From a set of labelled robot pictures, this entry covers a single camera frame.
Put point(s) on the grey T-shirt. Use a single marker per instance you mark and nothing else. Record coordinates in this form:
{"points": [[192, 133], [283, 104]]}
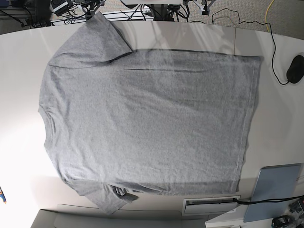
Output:
{"points": [[156, 121]]}

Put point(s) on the grey laptop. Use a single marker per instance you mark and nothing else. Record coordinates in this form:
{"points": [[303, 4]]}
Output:
{"points": [[273, 182]]}

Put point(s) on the black computer mouse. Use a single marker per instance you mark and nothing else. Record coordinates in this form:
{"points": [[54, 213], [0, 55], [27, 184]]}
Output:
{"points": [[296, 70]]}

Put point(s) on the black blue device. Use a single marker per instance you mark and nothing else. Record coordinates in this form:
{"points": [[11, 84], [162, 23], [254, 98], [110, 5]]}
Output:
{"points": [[281, 221]]}

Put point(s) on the white table cable tray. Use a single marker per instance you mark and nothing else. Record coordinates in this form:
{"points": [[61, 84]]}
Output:
{"points": [[208, 206]]}

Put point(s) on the black camera box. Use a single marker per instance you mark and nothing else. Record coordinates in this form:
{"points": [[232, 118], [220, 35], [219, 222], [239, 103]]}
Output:
{"points": [[58, 5]]}

